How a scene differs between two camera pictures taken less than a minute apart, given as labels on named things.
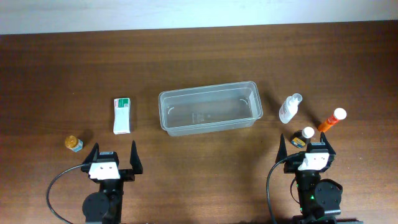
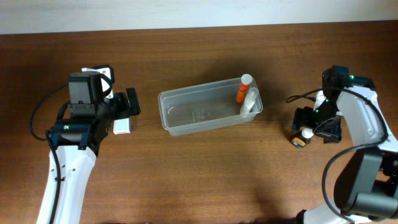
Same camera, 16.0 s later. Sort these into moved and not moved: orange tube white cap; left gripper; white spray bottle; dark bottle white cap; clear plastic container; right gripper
Moved: left gripper; right gripper; white spray bottle; orange tube white cap
Not moved: clear plastic container; dark bottle white cap
